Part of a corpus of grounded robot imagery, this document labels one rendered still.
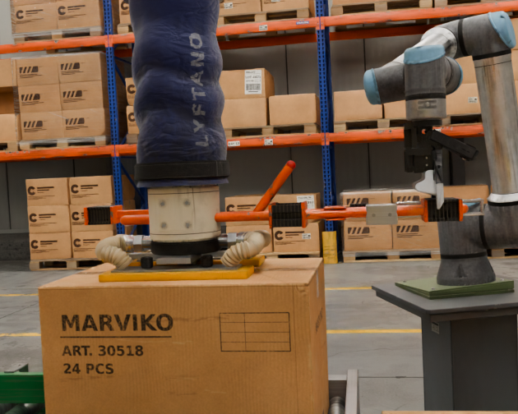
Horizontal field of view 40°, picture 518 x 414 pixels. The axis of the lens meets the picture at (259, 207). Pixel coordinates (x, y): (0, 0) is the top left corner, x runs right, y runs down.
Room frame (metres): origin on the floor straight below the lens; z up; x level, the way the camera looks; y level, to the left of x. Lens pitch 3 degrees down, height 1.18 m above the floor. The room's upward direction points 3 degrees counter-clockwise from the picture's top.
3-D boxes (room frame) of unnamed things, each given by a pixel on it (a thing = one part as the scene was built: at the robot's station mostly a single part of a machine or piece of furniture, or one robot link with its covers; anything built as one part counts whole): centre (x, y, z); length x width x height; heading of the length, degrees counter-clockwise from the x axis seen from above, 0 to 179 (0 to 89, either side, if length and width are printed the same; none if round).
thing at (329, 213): (1.78, -0.03, 1.08); 0.93 x 0.30 x 0.04; 82
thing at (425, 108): (1.61, -0.39, 1.30); 0.10 x 0.09 x 0.05; 171
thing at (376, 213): (1.62, -0.28, 1.07); 0.07 x 0.07 x 0.04; 82
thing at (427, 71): (1.61, -0.39, 1.39); 0.10 x 0.09 x 0.12; 148
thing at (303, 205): (1.65, -0.07, 1.08); 0.10 x 0.08 x 0.06; 172
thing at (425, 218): (1.60, -0.41, 1.08); 0.08 x 0.07 x 0.05; 82
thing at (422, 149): (1.61, -0.38, 1.22); 0.09 x 0.08 x 0.12; 81
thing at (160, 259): (1.69, 0.18, 1.01); 0.34 x 0.25 x 0.06; 82
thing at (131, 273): (1.59, 0.19, 0.97); 0.34 x 0.10 x 0.05; 82
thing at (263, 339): (1.69, 0.17, 0.75); 0.60 x 0.40 x 0.40; 80
